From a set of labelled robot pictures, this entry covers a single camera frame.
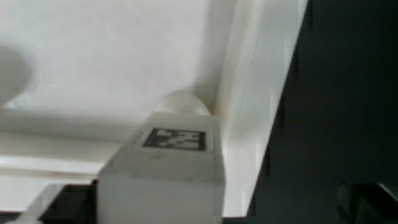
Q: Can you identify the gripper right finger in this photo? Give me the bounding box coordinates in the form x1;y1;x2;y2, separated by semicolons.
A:
336;183;398;224

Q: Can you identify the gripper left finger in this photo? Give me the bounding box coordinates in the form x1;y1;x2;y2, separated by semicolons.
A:
11;179;100;224

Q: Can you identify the white table leg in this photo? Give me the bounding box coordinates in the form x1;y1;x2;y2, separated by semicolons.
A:
97;92;226;224

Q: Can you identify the white square table top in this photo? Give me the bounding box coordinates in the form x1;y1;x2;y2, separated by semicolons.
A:
0;0;310;217

